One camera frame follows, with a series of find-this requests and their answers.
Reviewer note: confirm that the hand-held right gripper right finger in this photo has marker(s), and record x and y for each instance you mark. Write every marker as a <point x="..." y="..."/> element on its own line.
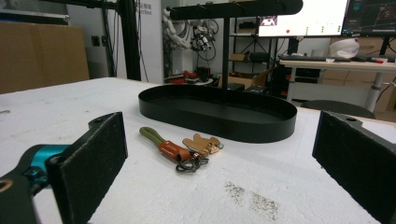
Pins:
<point x="355" y="161"/>

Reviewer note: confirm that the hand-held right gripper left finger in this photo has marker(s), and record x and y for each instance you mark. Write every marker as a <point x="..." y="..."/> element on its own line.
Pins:
<point x="87" y="168"/>

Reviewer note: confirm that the tan leather bear charm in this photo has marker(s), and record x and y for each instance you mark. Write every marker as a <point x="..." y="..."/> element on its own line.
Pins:
<point x="199" y="143"/>

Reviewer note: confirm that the black oval tray hanger stand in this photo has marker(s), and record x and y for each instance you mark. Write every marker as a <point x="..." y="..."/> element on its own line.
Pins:
<point x="218" y="124"/>

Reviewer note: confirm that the black round chair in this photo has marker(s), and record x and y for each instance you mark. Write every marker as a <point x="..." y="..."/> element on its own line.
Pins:
<point x="339" y="109"/>

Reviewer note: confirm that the white office desk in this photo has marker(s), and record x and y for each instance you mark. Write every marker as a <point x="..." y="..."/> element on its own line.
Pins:
<point x="336" y="66"/>

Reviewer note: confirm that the white rounded cap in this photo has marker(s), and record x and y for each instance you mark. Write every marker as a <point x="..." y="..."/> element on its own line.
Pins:
<point x="344" y="48"/>

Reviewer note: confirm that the black keyboard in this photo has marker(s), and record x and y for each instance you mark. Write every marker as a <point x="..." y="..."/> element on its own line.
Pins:
<point x="302" y="58"/>

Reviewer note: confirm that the brown cardboard sheet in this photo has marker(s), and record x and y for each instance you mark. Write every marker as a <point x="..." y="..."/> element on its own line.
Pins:
<point x="40" y="56"/>

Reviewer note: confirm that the red tools on round table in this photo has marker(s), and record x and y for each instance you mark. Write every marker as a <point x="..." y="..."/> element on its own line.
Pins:
<point x="190" y="76"/>

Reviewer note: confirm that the open cardboard box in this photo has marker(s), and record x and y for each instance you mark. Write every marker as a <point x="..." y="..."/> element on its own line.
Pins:
<point x="241" y="81"/>

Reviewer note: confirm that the dark screen monitor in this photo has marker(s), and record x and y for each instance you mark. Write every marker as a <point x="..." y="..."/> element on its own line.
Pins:
<point x="370" y="17"/>

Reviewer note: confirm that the bright white monitor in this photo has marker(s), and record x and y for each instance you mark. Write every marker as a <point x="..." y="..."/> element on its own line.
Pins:
<point x="311" y="18"/>

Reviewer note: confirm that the white robot figure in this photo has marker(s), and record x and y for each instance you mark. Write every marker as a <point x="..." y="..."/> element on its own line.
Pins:
<point x="172" y="29"/>

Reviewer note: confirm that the black wall socket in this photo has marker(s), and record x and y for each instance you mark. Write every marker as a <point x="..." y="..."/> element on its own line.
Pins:
<point x="95" y="41"/>

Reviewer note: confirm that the black metal frame stand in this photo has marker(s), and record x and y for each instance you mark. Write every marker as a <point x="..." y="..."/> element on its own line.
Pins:
<point x="129" y="40"/>

